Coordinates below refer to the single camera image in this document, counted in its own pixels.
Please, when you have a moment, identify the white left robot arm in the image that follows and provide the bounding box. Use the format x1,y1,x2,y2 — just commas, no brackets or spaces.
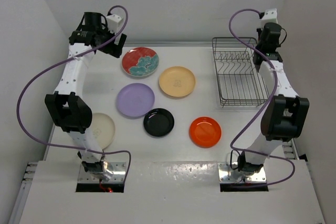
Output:
45,12,127,182

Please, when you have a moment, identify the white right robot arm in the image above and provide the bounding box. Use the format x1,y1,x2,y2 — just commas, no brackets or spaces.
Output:
237,22,310,175

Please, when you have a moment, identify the red teal floral plate right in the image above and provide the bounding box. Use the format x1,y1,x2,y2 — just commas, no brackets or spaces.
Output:
121,47,160,78

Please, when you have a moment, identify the purple plate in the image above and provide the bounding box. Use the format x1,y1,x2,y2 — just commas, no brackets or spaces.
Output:
116,83,155,118

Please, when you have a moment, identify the yellow plate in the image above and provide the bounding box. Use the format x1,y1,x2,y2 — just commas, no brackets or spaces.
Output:
159,66,196,98

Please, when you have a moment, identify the cream bear plate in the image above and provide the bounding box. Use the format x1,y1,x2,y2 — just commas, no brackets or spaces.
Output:
90,113,116,150

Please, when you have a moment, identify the black plate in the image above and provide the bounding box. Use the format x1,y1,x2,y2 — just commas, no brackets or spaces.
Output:
143,108,175,137

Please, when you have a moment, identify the orange plate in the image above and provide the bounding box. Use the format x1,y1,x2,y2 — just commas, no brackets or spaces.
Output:
189,116,222,148

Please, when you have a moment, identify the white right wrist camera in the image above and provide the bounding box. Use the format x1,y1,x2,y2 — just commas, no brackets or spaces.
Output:
259,8,278,29

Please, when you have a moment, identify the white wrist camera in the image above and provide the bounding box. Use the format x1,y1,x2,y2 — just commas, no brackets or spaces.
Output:
106,14,123,34
259,8,278,29

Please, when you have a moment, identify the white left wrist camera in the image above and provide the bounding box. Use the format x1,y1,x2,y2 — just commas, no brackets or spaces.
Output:
106,14,123,34

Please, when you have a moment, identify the wire dish rack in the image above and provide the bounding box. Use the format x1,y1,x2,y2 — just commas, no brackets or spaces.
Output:
212,37,269,109

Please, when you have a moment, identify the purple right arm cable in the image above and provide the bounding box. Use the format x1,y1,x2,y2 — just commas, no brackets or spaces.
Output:
228,8,296,188

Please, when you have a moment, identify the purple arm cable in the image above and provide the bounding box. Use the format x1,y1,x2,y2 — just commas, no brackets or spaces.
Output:
16,5,131,180
228,8,296,188

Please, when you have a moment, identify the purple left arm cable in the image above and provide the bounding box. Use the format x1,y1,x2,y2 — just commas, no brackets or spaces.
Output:
16,5,131,180

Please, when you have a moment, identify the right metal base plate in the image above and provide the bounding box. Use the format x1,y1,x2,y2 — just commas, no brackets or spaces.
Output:
217,162,267,185

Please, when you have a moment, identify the metal base plate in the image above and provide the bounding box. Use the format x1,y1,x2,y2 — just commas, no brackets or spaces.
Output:
217,162,267,185
77,162,127,184

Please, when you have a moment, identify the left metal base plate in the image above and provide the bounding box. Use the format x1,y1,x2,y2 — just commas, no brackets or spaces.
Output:
77,162,127,184

